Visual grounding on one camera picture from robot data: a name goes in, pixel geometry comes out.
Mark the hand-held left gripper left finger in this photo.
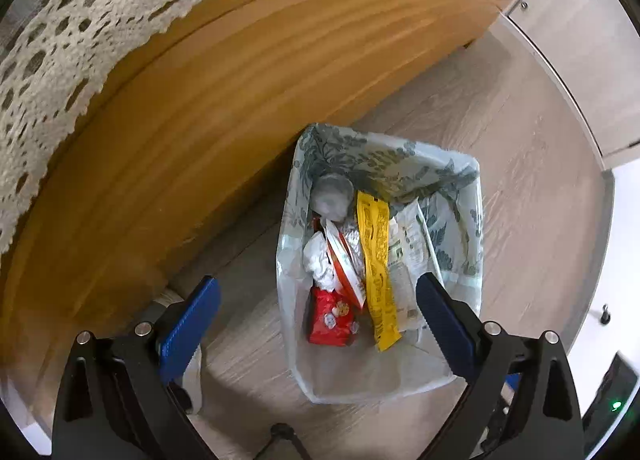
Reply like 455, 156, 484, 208
51, 276, 222, 460

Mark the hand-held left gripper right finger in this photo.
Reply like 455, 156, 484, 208
416, 272, 585, 460

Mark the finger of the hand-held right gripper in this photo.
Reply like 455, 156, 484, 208
504, 373, 523, 404

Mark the white printed pouch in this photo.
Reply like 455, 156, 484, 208
386, 197, 443, 341

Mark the yellow snack wrapper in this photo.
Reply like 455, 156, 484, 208
356, 191, 403, 352

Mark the bin with floral bag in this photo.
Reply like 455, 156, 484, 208
276, 122, 485, 405

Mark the red and white snack wrapper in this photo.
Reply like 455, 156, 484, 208
312, 217, 368, 311

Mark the red snack packet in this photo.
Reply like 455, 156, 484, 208
306, 286, 361, 347

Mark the white tissue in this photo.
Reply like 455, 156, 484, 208
302, 232, 341, 291

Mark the grey plastic wrap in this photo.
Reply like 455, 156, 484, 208
310, 174, 353, 221

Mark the black stool leg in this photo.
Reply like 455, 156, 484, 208
252, 422, 311, 460

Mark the beige room door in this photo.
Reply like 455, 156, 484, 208
500, 0, 640, 168

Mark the brown checkered lace-edged blanket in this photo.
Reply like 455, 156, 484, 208
0, 0, 566, 256

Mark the wooden bed frame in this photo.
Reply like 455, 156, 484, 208
0, 0, 531, 376

